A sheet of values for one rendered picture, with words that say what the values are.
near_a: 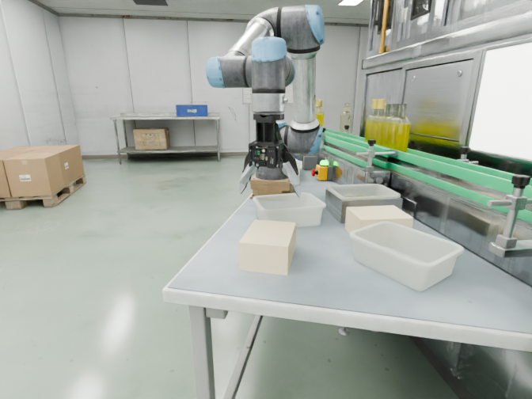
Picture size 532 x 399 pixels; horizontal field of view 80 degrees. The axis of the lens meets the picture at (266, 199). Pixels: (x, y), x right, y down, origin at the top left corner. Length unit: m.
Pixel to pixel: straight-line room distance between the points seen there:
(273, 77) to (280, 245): 0.37
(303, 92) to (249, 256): 0.68
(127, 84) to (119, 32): 0.94
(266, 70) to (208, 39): 6.55
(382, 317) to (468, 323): 0.15
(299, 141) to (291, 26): 0.41
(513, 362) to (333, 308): 0.79
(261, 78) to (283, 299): 0.47
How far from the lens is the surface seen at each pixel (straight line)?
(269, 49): 0.72
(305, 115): 1.26
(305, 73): 1.21
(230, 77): 0.84
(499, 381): 1.44
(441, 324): 0.72
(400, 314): 0.71
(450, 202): 1.10
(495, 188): 1.00
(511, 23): 1.29
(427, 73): 1.56
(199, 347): 0.88
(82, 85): 7.62
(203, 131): 7.18
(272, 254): 0.77
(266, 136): 0.72
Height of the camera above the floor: 1.15
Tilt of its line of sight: 17 degrees down
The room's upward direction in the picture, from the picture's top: straight up
